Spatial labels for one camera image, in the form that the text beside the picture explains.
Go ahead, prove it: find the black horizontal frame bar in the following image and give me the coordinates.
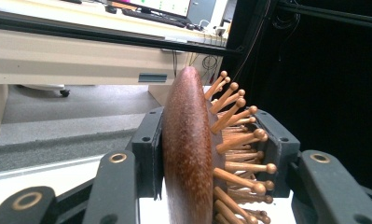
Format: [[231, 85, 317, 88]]
[[0, 10, 241, 58]]

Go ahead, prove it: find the black keyboard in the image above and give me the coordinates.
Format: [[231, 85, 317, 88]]
[[121, 7, 188, 29]]

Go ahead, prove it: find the bundle of cables under desk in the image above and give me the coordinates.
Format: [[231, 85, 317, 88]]
[[171, 50, 220, 86]]

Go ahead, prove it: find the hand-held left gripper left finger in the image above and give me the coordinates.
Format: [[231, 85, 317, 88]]
[[126, 106, 165, 201]]

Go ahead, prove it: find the computer monitor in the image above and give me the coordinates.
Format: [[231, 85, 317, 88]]
[[136, 0, 193, 19]]

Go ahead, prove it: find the brown wooden hairbrush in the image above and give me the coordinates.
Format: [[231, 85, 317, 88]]
[[161, 65, 278, 224]]

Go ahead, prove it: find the black curtain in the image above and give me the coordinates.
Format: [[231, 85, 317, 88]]
[[222, 0, 372, 195]]

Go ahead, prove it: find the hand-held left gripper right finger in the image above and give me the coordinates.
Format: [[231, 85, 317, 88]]
[[253, 109, 301, 199]]

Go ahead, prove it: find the white power strip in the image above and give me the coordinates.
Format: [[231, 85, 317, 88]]
[[201, 25, 228, 47]]

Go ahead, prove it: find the light wooden desk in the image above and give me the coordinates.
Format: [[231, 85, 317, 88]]
[[0, 0, 229, 140]]

